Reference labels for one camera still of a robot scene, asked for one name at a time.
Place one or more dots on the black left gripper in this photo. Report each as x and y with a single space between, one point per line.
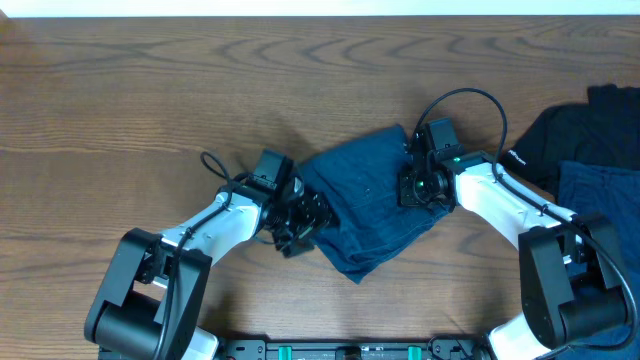
311 226

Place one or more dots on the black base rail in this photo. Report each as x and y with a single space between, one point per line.
439 348

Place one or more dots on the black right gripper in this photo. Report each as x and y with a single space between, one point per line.
406 197

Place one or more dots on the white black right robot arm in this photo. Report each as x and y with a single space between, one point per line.
573 281

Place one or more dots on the black garment on right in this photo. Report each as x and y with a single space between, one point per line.
604 131

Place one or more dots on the dark blue denim shorts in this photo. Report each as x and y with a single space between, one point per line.
359 179

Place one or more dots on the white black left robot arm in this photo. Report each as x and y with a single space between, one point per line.
148 304

